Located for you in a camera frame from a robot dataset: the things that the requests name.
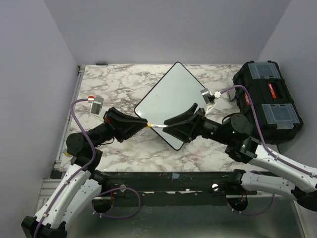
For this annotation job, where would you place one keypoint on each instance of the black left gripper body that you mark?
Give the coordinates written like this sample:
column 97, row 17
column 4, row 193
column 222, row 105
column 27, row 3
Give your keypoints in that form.
column 113, row 125

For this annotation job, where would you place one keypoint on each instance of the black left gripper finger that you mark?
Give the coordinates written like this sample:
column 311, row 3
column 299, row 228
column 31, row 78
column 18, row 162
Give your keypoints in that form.
column 122, row 118
column 130, row 129

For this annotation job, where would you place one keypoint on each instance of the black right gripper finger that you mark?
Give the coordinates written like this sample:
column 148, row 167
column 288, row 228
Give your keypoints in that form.
column 182, row 131
column 182, row 117

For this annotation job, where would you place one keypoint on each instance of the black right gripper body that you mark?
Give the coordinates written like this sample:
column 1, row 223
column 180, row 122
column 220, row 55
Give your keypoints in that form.
column 198, row 123

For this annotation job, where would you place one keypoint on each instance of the white whiteboard marker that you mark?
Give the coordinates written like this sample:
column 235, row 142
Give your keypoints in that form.
column 158, row 126

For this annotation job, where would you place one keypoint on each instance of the white whiteboard with black frame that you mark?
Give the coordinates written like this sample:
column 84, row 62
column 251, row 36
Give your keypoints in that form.
column 174, row 93

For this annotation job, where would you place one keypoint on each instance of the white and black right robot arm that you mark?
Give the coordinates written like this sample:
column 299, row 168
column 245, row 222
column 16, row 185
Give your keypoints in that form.
column 291, row 179

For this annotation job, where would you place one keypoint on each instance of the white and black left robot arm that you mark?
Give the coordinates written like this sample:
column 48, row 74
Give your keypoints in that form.
column 81, row 182

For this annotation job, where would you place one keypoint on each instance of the blue tape piece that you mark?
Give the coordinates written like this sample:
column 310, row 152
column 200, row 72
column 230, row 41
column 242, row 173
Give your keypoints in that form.
column 175, row 175

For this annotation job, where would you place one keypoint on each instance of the black plastic toolbox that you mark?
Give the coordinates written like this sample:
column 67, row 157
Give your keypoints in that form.
column 277, row 115

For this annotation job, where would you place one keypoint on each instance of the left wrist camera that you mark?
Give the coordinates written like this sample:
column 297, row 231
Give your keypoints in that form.
column 96, row 104

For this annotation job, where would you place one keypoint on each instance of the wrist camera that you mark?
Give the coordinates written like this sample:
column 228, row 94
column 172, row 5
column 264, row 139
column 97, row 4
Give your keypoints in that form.
column 209, row 99
column 96, row 104

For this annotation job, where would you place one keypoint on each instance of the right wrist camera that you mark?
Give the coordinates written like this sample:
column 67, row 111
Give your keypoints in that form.
column 209, row 99

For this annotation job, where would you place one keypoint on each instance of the aluminium frame profile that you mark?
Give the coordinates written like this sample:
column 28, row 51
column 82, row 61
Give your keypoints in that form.
column 50, row 90

